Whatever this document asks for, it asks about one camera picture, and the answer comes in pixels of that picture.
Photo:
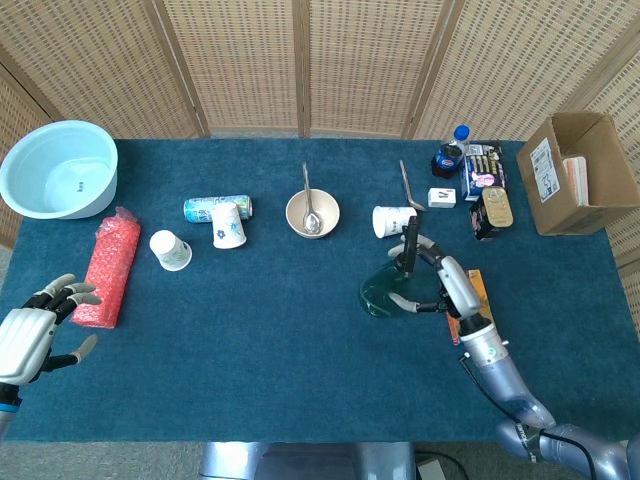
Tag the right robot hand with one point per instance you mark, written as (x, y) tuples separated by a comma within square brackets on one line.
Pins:
[(457, 287)]

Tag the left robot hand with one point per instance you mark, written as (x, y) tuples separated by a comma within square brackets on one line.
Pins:
[(25, 345)]

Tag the green transparent spray bottle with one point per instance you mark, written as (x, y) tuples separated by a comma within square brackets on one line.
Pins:
[(380, 295)]

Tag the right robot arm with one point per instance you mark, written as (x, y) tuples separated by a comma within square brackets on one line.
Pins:
[(505, 380)]

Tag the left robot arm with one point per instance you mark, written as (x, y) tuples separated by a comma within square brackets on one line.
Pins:
[(6, 410)]

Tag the pepsi cola bottle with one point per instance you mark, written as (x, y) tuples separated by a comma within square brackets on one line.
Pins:
[(450, 157)]

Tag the yellow orange cardboard box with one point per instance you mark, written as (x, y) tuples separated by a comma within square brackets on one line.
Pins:
[(482, 292)]

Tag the dark tin gold lid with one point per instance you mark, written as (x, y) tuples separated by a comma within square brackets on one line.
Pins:
[(495, 212)]

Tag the small white box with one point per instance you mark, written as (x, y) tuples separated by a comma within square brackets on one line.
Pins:
[(442, 198)]

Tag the paper cup dark green print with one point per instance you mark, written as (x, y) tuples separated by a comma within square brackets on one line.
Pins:
[(390, 221)]

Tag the red bubble wrap roll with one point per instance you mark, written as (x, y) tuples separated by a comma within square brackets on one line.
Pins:
[(107, 270)]

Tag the metal spoon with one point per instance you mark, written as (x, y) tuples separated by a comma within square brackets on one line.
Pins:
[(311, 215), (407, 185)]

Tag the blue white carton box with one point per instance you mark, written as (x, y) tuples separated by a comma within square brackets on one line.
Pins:
[(482, 172)]

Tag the brown cardboard shipping box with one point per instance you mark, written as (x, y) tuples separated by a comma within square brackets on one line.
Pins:
[(560, 210)]

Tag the beige ribbed bowl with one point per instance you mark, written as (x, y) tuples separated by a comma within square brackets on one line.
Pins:
[(327, 215)]

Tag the pink white card stack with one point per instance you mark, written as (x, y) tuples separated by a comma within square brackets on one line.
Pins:
[(577, 180)]

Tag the paper cup green leaf print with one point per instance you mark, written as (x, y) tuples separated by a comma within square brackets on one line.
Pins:
[(170, 250)]

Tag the light blue plastic basin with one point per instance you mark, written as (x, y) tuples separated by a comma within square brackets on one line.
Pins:
[(55, 170)]

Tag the grey floor device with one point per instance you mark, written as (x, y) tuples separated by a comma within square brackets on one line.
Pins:
[(432, 470)]

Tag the blue green beverage can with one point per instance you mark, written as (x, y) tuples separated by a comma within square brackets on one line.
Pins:
[(197, 210)]

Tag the paper cup blue flower print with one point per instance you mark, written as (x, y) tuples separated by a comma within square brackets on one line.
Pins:
[(227, 227)]

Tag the grey robot torso base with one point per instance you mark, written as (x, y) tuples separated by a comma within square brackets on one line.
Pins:
[(300, 462)]

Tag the wicker folding screen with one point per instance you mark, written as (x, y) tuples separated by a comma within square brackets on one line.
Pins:
[(250, 60)]

